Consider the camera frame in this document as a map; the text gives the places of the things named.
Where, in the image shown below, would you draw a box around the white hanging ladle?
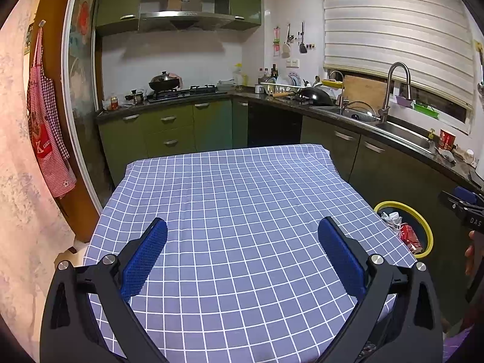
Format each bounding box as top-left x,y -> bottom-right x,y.
282,23 -> 293,59

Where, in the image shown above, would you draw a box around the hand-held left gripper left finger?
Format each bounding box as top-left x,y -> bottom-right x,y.
40,217 -> 169,363

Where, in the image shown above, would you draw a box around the clear plastic oil bottle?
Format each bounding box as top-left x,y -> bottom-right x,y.
232,63 -> 248,87

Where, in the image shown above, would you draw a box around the tall steel faucet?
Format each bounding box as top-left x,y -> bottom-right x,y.
379,61 -> 413,122

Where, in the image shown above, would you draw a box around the wooden cutting board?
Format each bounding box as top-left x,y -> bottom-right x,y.
342,75 -> 390,110

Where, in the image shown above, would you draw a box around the red paper cup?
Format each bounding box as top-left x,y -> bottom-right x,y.
439,129 -> 456,151

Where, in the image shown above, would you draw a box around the steel range hood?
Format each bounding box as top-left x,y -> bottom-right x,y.
138,0 -> 237,33

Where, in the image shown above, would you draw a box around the black wok with lid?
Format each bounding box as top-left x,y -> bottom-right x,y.
149,70 -> 181,91

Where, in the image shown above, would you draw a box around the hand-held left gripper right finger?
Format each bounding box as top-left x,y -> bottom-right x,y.
318,216 -> 444,363

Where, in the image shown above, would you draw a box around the yellow rimmed trash bin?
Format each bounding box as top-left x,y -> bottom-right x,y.
374,201 -> 433,260

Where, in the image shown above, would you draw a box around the dark sauce bottles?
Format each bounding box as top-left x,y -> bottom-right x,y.
258,64 -> 280,84

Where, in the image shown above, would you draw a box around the crushed red can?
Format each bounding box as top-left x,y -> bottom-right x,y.
397,224 -> 423,254

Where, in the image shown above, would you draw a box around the person's right hand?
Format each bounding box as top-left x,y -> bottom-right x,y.
464,231 -> 478,276

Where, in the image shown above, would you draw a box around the dish rack with dishes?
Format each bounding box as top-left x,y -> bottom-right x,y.
260,74 -> 326,95

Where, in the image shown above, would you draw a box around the person's purple clothing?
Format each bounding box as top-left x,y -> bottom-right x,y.
442,327 -> 477,363

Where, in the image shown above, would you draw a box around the black wok with wooden handle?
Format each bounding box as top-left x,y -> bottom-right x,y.
272,86 -> 335,107

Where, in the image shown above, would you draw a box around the red checked apron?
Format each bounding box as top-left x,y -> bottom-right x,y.
26,26 -> 78,199

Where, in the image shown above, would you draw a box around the steel kitchen sink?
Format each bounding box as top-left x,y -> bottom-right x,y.
374,121 -> 435,155

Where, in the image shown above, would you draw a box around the small steel faucet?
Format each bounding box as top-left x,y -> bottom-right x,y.
327,70 -> 345,108

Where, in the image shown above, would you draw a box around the black built-in appliance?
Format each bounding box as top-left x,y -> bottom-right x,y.
247,104 -> 303,148

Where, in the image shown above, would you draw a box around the clear plastic wrapper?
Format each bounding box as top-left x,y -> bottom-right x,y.
380,212 -> 403,231

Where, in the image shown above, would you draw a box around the sliding door with poster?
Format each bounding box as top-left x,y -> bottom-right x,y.
60,0 -> 104,212

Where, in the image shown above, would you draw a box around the white window blind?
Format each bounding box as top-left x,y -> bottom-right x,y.
319,0 -> 477,110

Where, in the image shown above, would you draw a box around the green plastic tray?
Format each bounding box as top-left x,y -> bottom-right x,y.
413,100 -> 441,119

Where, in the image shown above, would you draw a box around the blue checked tablecloth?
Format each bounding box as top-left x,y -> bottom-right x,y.
83,144 -> 418,363

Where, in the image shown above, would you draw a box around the black gas stove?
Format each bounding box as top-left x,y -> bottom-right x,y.
147,85 -> 220,102

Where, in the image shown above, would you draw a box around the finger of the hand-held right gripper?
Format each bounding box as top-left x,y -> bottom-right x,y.
454,186 -> 480,205
439,191 -> 471,212

